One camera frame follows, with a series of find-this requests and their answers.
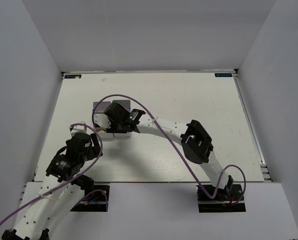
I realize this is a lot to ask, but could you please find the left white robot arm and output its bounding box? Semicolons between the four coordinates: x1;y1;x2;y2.
1;131;103;240

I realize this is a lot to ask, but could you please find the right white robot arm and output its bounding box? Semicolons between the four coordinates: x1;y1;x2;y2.
104;102;233;201

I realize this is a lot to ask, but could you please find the right white organizer container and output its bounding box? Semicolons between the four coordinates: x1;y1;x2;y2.
112;99;131;138

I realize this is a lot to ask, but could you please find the white organizer container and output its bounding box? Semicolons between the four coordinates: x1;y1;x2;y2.
93;101;114;140
112;99;131;138

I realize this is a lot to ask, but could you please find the left white organizer container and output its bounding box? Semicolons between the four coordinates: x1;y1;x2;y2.
93;101;114;140

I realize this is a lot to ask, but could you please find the left corner label sticker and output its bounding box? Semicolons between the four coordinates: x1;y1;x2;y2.
64;74;82;79

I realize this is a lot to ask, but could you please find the corner label sticker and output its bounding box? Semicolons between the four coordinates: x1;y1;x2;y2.
64;74;82;79
214;72;232;78

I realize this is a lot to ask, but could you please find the right corner label sticker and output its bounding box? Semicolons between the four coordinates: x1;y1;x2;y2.
214;72;232;78

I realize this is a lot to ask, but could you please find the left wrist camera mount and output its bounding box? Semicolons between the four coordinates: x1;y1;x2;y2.
69;121;87;137

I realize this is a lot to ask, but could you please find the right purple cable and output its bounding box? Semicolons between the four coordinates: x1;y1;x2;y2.
91;94;246;204

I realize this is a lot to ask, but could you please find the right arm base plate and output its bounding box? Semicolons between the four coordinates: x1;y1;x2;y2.
196;184;246;213

